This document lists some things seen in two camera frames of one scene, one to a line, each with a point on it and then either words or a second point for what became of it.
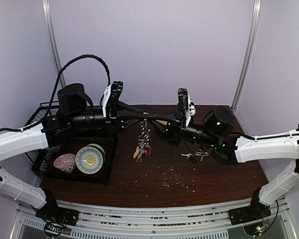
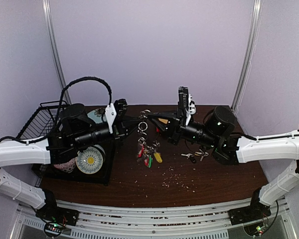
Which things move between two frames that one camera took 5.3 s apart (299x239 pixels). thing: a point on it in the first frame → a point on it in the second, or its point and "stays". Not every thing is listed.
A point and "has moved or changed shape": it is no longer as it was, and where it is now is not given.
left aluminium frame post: [46, 5] stays
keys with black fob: [192, 157] stays
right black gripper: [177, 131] stays
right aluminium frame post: [252, 40] stays
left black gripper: [113, 123] → [121, 129]
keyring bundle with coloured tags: [143, 148] has moved or changed shape
